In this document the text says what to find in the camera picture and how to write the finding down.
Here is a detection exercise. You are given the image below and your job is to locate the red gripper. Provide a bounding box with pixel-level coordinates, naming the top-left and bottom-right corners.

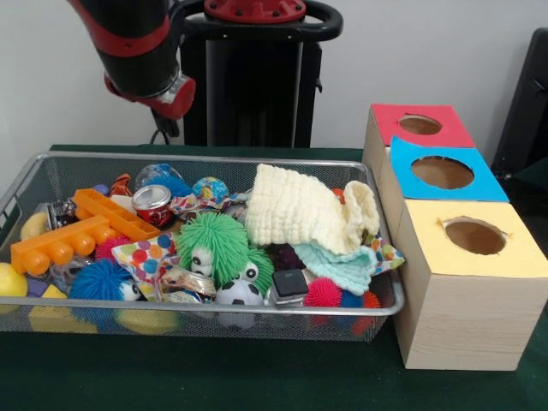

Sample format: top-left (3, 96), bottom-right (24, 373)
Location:
top-left (104, 72), bottom-right (197, 138)

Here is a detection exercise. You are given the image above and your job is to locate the shallow clear mesh bin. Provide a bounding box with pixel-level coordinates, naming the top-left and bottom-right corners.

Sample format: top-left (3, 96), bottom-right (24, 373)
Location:
top-left (0, 152), bottom-right (406, 343)

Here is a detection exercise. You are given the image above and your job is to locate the wooden box with three holes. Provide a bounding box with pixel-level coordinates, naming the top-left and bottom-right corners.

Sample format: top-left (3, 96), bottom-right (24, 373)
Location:
top-left (361, 103), bottom-right (548, 372)

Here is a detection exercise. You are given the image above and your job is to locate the blue globe ball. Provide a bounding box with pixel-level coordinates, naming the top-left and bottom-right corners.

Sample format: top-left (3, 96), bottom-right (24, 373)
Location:
top-left (191, 176), bottom-right (229, 205)

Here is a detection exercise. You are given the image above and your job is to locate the crushed red soda can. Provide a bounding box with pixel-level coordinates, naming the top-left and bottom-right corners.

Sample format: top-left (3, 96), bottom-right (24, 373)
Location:
top-left (131, 185), bottom-right (175, 228)

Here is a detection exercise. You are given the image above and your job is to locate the orange plastic building block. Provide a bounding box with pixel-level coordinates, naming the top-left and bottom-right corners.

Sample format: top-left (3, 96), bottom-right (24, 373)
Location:
top-left (10, 215), bottom-right (117, 276)
top-left (73, 188), bottom-right (162, 241)

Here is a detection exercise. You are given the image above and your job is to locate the green spiky toy with eyes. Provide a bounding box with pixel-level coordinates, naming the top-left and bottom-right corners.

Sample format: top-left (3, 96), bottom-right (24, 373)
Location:
top-left (175, 212), bottom-right (275, 290)

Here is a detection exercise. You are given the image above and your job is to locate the cream knitted cloth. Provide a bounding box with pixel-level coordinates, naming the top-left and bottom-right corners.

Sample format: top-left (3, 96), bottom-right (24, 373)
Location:
top-left (244, 163), bottom-right (381, 256)

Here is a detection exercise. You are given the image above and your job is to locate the blue spiky ball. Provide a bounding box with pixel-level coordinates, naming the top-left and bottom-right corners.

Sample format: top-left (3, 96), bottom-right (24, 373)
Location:
top-left (68, 258), bottom-right (143, 301)

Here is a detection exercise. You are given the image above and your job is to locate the black and white soccer ball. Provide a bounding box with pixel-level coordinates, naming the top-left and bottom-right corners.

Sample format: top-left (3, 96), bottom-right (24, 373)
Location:
top-left (215, 279), bottom-right (265, 307)

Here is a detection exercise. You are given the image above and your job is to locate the yellow ball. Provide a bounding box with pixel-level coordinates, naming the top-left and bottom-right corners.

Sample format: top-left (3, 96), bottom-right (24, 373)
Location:
top-left (0, 262), bottom-right (29, 297)

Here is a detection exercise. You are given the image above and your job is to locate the mint green cloth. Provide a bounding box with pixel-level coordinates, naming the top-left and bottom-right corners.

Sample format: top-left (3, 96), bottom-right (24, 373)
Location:
top-left (293, 241), bottom-right (373, 297)

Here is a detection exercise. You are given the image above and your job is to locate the dark green table cloth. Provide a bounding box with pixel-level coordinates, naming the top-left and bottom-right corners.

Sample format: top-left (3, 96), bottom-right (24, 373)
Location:
top-left (0, 144), bottom-right (548, 411)

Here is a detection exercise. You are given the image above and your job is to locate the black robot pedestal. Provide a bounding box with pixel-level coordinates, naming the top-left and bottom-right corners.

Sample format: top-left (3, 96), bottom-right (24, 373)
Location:
top-left (170, 0), bottom-right (343, 149)

